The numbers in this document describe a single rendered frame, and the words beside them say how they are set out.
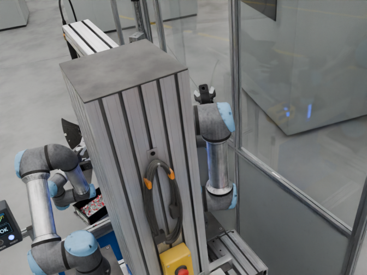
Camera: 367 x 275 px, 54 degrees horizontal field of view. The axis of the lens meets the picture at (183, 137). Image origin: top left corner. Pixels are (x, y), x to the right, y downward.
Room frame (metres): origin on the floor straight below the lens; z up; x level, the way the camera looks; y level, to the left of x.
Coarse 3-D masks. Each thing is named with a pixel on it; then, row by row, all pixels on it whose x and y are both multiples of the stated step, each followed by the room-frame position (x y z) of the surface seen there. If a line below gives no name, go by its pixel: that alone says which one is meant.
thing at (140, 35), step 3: (135, 33) 2.38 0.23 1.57; (138, 33) 2.38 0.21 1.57; (141, 33) 2.37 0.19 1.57; (144, 33) 2.38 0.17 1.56; (132, 36) 2.34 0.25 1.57; (135, 36) 2.33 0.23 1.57; (138, 36) 2.32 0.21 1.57; (141, 36) 2.34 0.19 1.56; (144, 36) 2.37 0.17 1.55; (129, 39) 2.33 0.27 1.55; (132, 39) 2.32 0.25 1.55; (135, 39) 2.31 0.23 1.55; (138, 39) 2.30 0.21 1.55; (141, 39) 2.34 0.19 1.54; (132, 42) 2.32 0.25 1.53
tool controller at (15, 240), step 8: (0, 208) 1.20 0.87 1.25; (8, 208) 1.23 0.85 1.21; (0, 216) 1.17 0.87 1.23; (8, 216) 1.18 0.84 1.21; (0, 224) 1.16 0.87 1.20; (8, 224) 1.17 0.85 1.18; (16, 224) 1.22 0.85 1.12; (0, 232) 1.14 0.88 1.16; (8, 232) 1.15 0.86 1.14; (16, 232) 1.16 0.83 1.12; (8, 240) 1.14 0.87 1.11; (16, 240) 1.15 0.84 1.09; (0, 248) 1.11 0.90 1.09
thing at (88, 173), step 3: (75, 150) 1.81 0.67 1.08; (84, 153) 1.79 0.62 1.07; (87, 153) 1.79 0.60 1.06; (81, 156) 1.78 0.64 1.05; (84, 156) 1.78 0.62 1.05; (87, 156) 1.78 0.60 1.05; (84, 171) 1.72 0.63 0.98; (87, 171) 1.72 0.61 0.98; (90, 171) 1.72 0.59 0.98; (84, 174) 1.71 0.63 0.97; (87, 174) 1.71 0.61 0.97; (90, 174) 1.70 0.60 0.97; (87, 177) 1.69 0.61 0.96; (90, 177) 1.69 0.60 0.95; (87, 180) 1.68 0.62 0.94; (90, 180) 1.68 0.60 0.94; (90, 183) 1.66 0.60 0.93
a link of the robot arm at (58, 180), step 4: (52, 176) 1.43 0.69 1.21; (56, 176) 1.42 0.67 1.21; (60, 176) 1.43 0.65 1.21; (52, 180) 1.40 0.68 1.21; (56, 180) 1.40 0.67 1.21; (60, 180) 1.41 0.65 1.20; (64, 180) 1.42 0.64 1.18; (48, 184) 1.37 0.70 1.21; (52, 184) 1.37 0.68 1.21; (56, 184) 1.38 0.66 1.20; (60, 184) 1.39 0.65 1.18; (64, 184) 1.42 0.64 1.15; (52, 188) 1.35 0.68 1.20; (56, 188) 1.36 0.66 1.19; (60, 188) 1.38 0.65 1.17; (52, 192) 1.34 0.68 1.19; (56, 192) 1.36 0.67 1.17; (60, 192) 1.38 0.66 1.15; (52, 196) 1.34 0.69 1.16
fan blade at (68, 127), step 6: (66, 120) 2.07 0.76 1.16; (66, 126) 2.06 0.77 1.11; (72, 126) 2.01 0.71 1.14; (66, 132) 2.06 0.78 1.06; (72, 132) 2.01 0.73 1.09; (78, 132) 1.97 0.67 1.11; (66, 138) 2.07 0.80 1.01; (72, 138) 2.02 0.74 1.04; (78, 138) 1.99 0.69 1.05; (72, 144) 2.02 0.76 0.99; (78, 144) 1.99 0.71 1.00
